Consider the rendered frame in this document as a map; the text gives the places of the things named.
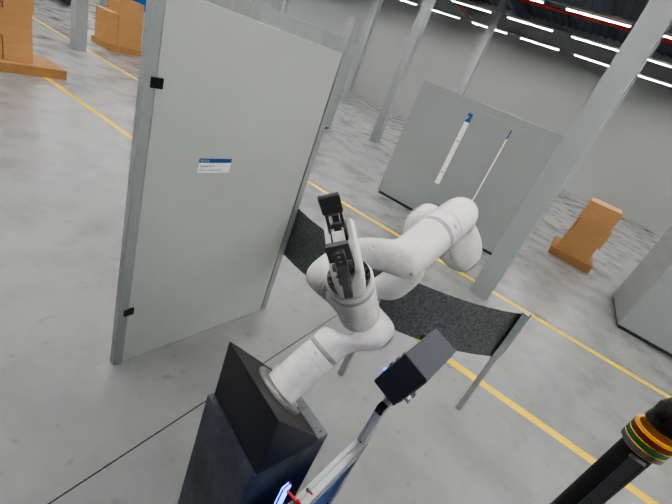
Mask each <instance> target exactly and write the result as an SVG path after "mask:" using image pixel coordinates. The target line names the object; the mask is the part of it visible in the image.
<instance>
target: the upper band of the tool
mask: <svg viewBox="0 0 672 504"><path fill-rule="evenodd" d="M635 421H636V423H637V425H638V427H639V428H640V429H641V430H642V432H643V433H644V434H645V435H646V436H647V437H649V438H650V439H651V440H652V441H653V442H655V443H656V444H658V445H659V446H661V447H662V448H664V449H666V450H668V451H671V452H672V447H671V446H672V440H670V439H669V438H667V437H665V436H664V435H663V434H661V433H660V432H659V431H656V430H655V428H654V427H653V426H652V425H651V424H650V423H649V421H648V420H647V418H646V416H645V414H638V415H637V416H636V417H635ZM642 421H643V422H642ZM644 422H645V424H644ZM646 423H647V424H646ZM649 425H650V427H649ZM630 426H631V428H632V425H631V422H630ZM652 427H653V429H652ZM625 430H626V427H625ZM632 430H633V431H634V429H633V428H632ZM626 432H627V430H626ZM634 433H635V434H636V435H637V433H636V432H635V431H634ZM627 434H628V432H627ZM652 435H653V436H652ZM662 435H663V436H664V437H665V438H666V439H665V438H664V437H663V436H662ZM628 436H629V437H630V435H629V434H628ZM637 436H638V435H637ZM638 437H639V436H638ZM630 439H631V440H632V441H633V439H632V438H631V437H630ZM639 439H640V440H641V441H643V440H642V439H641V438H640V437H639ZM633 442H634V441H633ZM643 442H644V441H643ZM634 443H635V442H634ZM644 443H645V442H644ZM669 443H670V444H669ZM635 444H636V443H635ZM645 444H646V445H647V446H648V447H650V446H649V445H648V444H647V443H645ZM636 445H637V444H636ZM637 446H638V445H637ZM638 447H639V446H638ZM639 448H640V449H641V450H642V451H644V450H643V449H642V448H641V447H639ZM650 448H651V449H653V448H652V447H650ZM653 450H654V451H656V450H655V449H653ZM644 452H645V453H646V454H648V453H647V452H646V451H644ZM656 452H657V453H659V454H661V455H664V454H662V453H660V452H658V451H656ZM648 455H649V456H651V455H650V454H648ZM664 456H667V455H664ZM651 457H653V456H651ZM667 457H671V456H667ZM653 458H655V457H653ZM655 459H657V458H655ZM657 460H660V459H657ZM660 461H663V460H660Z"/></svg>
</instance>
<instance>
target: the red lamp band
mask: <svg viewBox="0 0 672 504"><path fill-rule="evenodd" d="M635 417H636V416H635ZM635 417H634V418H633V419H632V420H631V425H632V428H633V429H634V431H635V432H636V433H637V435H638V436H639V437H640V438H641V439H642V440H643V441H644V442H645V443H647V444H648V445H649V446H650V447H652V448H653V449H655V450H656V451H658V452H660V453H662V454H664V455H667V456H672V452H671V451H668V450H666V449H664V448H662V447H661V446H659V445H658V444H656V443H655V442H653V441H652V440H651V439H650V438H649V437H647V436H646V435H645V434H644V433H643V432H642V430H641V429H640V428H639V427H638V425H637V423H636V421H635Z"/></svg>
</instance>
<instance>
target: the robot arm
mask: <svg viewBox="0 0 672 504"><path fill-rule="evenodd" d="M317 199H318V203H319V206H320V209H321V212H322V215H323V216H325V219H326V223H327V224H326V225H325V226H324V233H325V243H326V244H325V246H324V248H325V252H326V253H325V254H323V255H322V256H321V257H319V258H318V259H317V260H316V261H314V262H313V263H312V264H311V266H310V267H309V268H308V270H307V273H306V281H307V283H308V285H309V286H310V287H311V288H312V289H313V290H314V291H315V292H316V293H317V294H318V295H320V296H321V297H322V298H323V299H324V300H326V301H327V302H328V303H329V304H330V305H331V306H332V307H333V308H334V310H335V311H336V312H337V314H338V316H339V319H340V321H341V323H342V324H343V326H344V327H345V328H347V329H348V330H350V331H353V333H354V334H353V335H350V336H349V335H344V334H342V333H340V332H338V331H336V330H334V329H332V328H329V327H322V328H321V329H319V330H318V331H317V332H316V333H314V334H313V335H312V336H311V337H310V338H309V339H308V340H307V341H305V342H304V343H303V344H302V345H301V346H300V347H299V348H298V349H296V350H295V351H294V352H293V353H292V354H291V355H290V356H289V357H287V358H286V359H285V360H284V361H283V362H282V363H281V364H280V365H275V366H273V367H272V371H271V370H269V369H268V368H267V367H265V366H261V367H260V368H259V373H260V376H261V378H262V380H263V381H264V383H265V385H266V386H267V387H268V389H269V390H270V392H271V393H272V394H273V396H274V397H275V398H276V399H277V400H278V401H279V403H280V404H281V405H282V406H283V407H284V408H285V409H286V410H288V411H289V412H290V413H291V414H293V415H298V414H299V412H300V407H299V406H298V405H297V403H296V400H297V399H298V398H299V397H300V396H302V395H303V394H304V393H305V392H306V391H307V390H308V389H309V388H310V387H311V386H313V385H314V384H315V383H316V382H317V381H318V380H319V379H320V378H321V377H322V376H323V375H325V374H326V373H327V372H328V371H329V370H330V369H331V368H332V367H333V366H334V365H336V364H337V363H338V362H339V361H340V360H341V359H342V358H344V357H345V356H347V355H348V354H350V353H353V352H357V351H365V350H376V349H380V348H383V347H385V346H386V345H388V344H389V343H390V342H391V340H392V339H393V336H394V333H395V329H394V325H393V323H392V321H391V320H390V319H389V317H388V316H387V315H386V314H385V313H384V312H383V311H382V309H381V308H380V307H379V303H378V299H383V300H395V299H399V298H401V297H403V296H404V295H406V294H407V293H408V292H410V291H411V290H412V289H413V288H414V287H415V286H416V285H417V284H418V283H419V282H420V281H421V280H422V278H423V276H424V274H425V269H426V268H427V267H429V266H430V265H431V264H432V263H433V262H434V261H436V260H437V259H438V258H440V259H441V260H442V261H443V262H444V263H445V264H446V265H447V266H448V267H450V268H451V269H453V270H455V271H458V272H466V271H469V270H471V269H472V268H474V267H475V266H476V265H477V264H478V263H479V261H480V259H481V255H482V241H481V237H480V234H479V232H478V229H477V227H476V225H475V224H476V222H477V219H478V208H477V206H476V204H475V203H474V202H473V201H472V200H471V199H468V198H465V197H456V198H452V199H450V200H448V201H446V202H445V203H443V204H442V205H440V206H439V207H437V206H435V205H433V204H421V205H419V206H417V207H415V208H414V209H413V210H412V211H411V212H410V213H409V215H408V216H407V218H406V220H405V223H404V228H403V235H401V236H400V237H399V238H397V239H394V240H392V239H383V238H371V237H366V238H357V234H356V229H355V225H354V221H353V220H352V219H345V221H344V217H343V213H342V212H343V206H342V202H341V198H340V194H339V192H332V193H328V194H323V195H319V196H318V197H317ZM339 215H340V217H339ZM330 216H332V221H333V223H330V219H329V217H330ZM340 220H341V221H340ZM342 228H343V229H342ZM333 229H334V230H333ZM334 231H335V232H334ZM372 269H374V270H379V271H382V273H381V274H379V275H378V276H376V277H374V275H373V271H372Z"/></svg>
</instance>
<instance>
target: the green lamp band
mask: <svg viewBox="0 0 672 504"><path fill-rule="evenodd" d="M630 422H631V421H630ZM630 422H629V423H628V424H627V425H626V430H627V432H628V434H629V435H630V437H631V438H632V439H633V441H634V442H635V443H636V444H637V445H638V446H639V447H641V448H642V449H643V450H644V451H646V452H647V453H648V454H650V455H651V456H653V457H655V458H657V459H660V460H663V461H667V460H668V459H670V458H671V457H672V456H671V457H667V456H664V455H661V454H659V453H657V452H656V451H654V450H653V449H651V448H650V447H648V446H647V445H646V444H645V443H644V442H643V441H641V440H640V439H639V437H638V436H637V435H636V434H635V433H634V431H633V430H632V428H631V426H630Z"/></svg>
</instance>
